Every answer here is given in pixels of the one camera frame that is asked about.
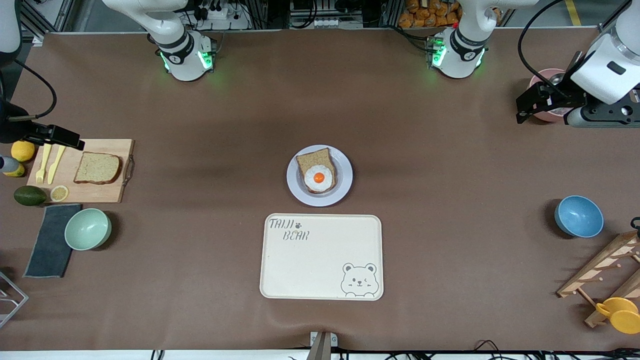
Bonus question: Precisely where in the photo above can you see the orange snack packets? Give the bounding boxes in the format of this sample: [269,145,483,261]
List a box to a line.
[398,0,461,28]

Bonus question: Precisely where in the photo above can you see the yellow plastic fork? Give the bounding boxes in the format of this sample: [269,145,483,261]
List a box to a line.
[35,143,52,185]

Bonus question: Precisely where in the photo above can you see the green avocado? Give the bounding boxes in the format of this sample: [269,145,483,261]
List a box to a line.
[13,185,47,206]

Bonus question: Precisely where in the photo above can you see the wooden peg rack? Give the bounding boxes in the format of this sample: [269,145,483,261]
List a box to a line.
[556,231,640,329]

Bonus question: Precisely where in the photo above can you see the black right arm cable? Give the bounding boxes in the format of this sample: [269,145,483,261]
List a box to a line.
[12,59,57,121]

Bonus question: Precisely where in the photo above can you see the white socket strip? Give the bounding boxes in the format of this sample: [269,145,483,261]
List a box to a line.
[312,17,363,28]

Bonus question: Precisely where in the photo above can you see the black cable loop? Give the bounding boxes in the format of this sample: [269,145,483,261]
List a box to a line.
[472,340,506,358]

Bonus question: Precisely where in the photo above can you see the blue bowl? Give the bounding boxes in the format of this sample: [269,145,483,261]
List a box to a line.
[554,195,605,238]

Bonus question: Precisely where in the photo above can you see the white round plate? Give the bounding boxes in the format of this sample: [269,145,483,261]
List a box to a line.
[286,145,354,207]

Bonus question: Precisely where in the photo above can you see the dark grey cloth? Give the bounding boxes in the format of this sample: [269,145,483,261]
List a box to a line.
[23,203,82,279]

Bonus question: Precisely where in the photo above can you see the metal wire rack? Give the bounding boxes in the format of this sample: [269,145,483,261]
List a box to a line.
[0,271,29,328]

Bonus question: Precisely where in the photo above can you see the cream bear print tray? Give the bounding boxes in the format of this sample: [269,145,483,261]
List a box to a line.
[259,213,384,301]

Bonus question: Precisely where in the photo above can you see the black base cable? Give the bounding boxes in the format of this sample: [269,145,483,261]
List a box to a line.
[387,25,436,53]

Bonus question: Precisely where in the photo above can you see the yellow cup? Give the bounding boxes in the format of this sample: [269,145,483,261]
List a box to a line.
[596,297,640,335]

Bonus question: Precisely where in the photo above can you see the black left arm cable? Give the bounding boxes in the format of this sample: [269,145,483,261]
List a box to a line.
[517,0,571,101]

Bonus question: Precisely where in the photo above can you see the white power strip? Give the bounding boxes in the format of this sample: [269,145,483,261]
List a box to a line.
[197,0,251,31]

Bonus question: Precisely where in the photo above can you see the yellow plastic knife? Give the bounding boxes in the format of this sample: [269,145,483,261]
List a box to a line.
[47,145,67,185]

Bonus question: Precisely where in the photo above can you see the aluminium camera post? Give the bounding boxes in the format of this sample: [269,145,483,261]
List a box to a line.
[306,331,339,360]

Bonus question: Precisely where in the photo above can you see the brown bread slice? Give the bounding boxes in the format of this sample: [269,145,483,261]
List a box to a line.
[74,152,123,185]
[295,147,337,193]

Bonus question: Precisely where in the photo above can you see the pink bowl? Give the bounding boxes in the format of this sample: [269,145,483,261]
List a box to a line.
[529,68,576,123]

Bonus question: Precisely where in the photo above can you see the pale green bowl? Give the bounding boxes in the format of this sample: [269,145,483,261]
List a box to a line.
[64,208,112,251]

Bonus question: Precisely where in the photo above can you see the fried egg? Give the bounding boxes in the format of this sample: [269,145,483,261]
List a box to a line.
[304,164,336,194]

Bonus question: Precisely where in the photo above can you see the wooden cutting board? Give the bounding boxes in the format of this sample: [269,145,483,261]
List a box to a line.
[26,139,135,204]

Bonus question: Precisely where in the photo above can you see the aluminium frame rail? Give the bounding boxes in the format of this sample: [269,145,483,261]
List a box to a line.
[597,0,633,38]
[20,0,76,36]

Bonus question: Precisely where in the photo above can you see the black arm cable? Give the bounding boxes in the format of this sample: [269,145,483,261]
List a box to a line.
[12,59,57,121]
[517,0,571,101]

